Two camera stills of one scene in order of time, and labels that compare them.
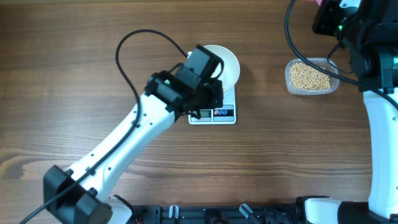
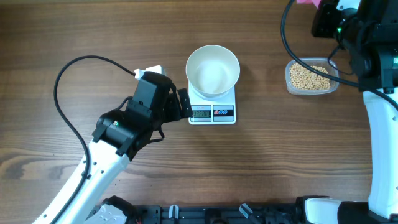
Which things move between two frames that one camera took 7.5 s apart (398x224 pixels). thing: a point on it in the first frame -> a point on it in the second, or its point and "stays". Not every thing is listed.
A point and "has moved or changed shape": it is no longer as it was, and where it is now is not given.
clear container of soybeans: x=302 y=79 stays
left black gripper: x=216 y=88 -> x=173 y=102
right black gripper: x=321 y=25 stays
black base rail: x=227 y=214 stays
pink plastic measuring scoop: x=319 y=2 has moved or changed shape
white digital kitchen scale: x=226 y=114 stays
